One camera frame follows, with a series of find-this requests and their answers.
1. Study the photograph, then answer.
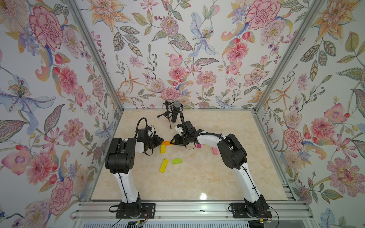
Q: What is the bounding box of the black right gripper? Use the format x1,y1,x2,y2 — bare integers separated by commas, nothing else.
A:
169,134,190,145

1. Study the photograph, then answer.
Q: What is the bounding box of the yellow short block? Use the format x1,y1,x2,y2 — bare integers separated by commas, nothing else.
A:
160,144,166,154

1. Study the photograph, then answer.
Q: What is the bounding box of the orange long block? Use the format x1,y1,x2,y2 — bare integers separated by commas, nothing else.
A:
162,141,171,146

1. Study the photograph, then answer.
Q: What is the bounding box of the lime green block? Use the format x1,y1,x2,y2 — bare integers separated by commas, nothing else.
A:
172,158,182,164

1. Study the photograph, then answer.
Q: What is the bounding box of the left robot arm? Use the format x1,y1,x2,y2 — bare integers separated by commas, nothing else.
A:
105,125,163,217

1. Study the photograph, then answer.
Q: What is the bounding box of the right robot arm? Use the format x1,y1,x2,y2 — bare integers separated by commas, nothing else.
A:
170,121,272,219

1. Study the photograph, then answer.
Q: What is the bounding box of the yellow long block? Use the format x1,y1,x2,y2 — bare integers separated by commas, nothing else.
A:
159,159,168,173

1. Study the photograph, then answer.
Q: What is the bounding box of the black microphone tripod stand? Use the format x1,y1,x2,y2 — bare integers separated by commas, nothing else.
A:
157,101,177,129

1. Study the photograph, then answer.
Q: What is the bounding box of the black mesh microphone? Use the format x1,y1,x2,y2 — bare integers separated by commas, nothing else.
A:
171,100,183,123

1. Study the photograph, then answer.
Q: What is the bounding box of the pink block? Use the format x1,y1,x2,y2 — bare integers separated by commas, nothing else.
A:
212,147,219,155

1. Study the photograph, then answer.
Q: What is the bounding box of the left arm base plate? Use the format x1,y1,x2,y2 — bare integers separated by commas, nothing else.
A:
116,202,156,219

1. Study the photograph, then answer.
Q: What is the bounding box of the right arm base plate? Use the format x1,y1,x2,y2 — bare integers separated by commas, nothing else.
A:
228,203,272,220

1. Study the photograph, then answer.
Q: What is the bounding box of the aluminium front rail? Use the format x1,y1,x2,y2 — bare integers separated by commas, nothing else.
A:
70,200,313,221

